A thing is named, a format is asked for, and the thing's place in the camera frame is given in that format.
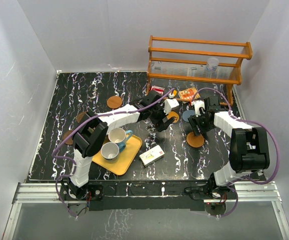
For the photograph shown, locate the orange wooden shelf rack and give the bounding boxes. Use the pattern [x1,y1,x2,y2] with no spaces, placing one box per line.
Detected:
[146,36,253,104]

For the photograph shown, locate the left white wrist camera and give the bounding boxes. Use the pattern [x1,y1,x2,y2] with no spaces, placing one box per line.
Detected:
[163,98,179,115]

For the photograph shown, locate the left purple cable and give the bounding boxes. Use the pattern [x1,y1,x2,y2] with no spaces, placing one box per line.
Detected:
[52,87,177,221]

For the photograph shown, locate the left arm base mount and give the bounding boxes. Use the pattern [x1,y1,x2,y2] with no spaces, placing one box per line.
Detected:
[55,174,104,221]

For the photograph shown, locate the dark wooden coaster lower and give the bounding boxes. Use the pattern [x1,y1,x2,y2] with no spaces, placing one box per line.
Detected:
[62,129,75,146]

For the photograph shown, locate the orange snack packet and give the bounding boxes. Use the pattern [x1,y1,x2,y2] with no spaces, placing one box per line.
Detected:
[178,87,197,102]

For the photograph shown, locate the grey cup white inside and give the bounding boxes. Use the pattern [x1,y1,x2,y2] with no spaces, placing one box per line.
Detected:
[100,142,120,163]

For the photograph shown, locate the red white box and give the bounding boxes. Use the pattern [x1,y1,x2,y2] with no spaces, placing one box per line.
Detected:
[150,85,165,96]

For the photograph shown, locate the blue silicone coaster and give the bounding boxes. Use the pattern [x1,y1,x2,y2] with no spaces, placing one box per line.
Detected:
[182,109,196,123]

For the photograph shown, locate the light wooden coaster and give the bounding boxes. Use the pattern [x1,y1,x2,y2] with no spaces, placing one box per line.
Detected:
[186,131,205,148]
[106,96,123,110]

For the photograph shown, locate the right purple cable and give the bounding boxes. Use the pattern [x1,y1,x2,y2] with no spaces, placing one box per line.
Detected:
[190,87,281,218]

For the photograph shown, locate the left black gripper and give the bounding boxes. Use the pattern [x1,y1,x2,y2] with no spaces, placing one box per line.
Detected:
[148,99,174,132]

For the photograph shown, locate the blue mug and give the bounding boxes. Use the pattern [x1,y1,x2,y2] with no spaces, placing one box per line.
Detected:
[108,127,133,152]

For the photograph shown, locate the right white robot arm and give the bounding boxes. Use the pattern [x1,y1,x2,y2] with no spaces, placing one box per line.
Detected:
[185,97,270,199]

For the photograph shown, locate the orange silicone coaster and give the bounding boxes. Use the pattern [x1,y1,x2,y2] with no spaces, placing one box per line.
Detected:
[167,111,180,124]

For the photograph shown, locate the white yellow box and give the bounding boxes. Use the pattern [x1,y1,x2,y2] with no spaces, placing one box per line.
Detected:
[139,145,165,167]

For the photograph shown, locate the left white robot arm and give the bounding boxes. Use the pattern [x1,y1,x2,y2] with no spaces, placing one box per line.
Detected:
[62,90,179,200]

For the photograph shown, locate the purple cable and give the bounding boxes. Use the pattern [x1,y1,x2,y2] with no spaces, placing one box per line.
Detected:
[190,87,281,218]
[52,87,177,221]

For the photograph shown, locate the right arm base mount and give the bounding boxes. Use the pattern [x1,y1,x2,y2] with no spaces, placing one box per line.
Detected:
[183,173,238,219]

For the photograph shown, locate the dark wooden coaster upper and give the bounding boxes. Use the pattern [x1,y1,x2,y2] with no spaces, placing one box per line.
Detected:
[76,111,87,123]

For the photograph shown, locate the clear plastic cup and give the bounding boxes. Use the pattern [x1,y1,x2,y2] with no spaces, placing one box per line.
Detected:
[206,57,220,72]

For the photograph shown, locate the yellow tray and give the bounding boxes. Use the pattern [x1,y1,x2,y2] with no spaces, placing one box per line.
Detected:
[92,135,142,176]

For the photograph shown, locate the dark wooden coaster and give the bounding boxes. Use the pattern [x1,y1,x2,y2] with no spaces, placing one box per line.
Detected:
[62,129,75,146]
[76,111,87,123]

